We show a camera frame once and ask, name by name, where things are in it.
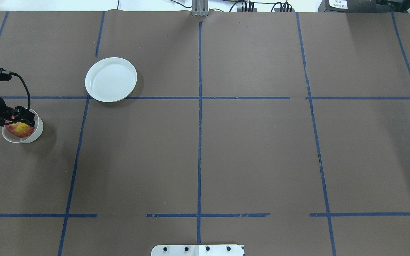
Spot red yellow apple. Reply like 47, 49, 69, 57
5, 122, 35, 138

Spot white bowl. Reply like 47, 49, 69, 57
1, 109, 44, 144

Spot white round plate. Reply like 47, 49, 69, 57
84, 57, 138, 103

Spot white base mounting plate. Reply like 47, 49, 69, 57
151, 244, 245, 256

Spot black box with label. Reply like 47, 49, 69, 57
318, 0, 377, 13

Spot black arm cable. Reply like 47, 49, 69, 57
9, 72, 32, 114

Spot aluminium frame post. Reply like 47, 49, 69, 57
191, 0, 209, 16

